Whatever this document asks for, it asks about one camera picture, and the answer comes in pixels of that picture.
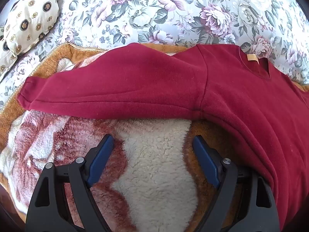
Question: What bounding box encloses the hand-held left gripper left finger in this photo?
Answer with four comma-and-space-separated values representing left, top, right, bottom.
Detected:
25, 135, 115, 232

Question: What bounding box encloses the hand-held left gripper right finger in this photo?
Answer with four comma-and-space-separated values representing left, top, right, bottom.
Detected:
192, 135, 280, 232

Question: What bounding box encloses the dark red sweater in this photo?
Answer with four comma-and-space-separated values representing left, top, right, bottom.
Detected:
18, 42, 309, 232

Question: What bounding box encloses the brown floral fleece blanket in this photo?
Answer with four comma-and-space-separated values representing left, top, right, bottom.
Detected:
0, 42, 309, 232

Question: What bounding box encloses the floral bedspread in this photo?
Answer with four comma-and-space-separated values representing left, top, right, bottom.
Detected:
0, 0, 309, 109

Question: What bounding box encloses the cream medallion print pillow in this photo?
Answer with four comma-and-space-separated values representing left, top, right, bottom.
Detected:
0, 0, 60, 66

